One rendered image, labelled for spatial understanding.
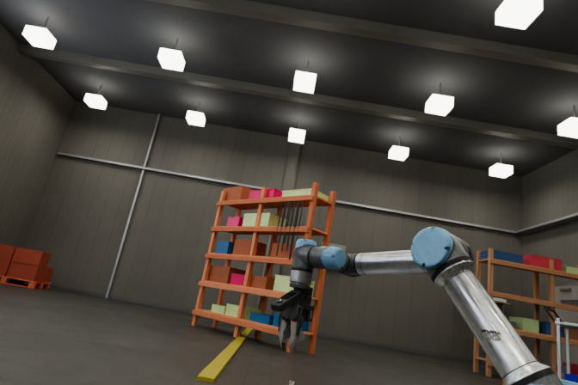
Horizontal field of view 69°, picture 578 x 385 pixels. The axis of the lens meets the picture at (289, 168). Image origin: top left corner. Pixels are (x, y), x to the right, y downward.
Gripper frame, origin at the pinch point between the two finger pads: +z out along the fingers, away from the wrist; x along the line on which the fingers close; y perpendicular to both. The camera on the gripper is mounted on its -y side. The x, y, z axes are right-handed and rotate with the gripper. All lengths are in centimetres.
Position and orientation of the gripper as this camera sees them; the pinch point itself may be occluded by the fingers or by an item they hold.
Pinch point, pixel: (285, 345)
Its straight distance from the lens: 149.9
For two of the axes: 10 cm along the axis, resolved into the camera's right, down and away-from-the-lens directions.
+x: -7.2, 1.0, 6.8
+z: -1.7, 9.4, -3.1
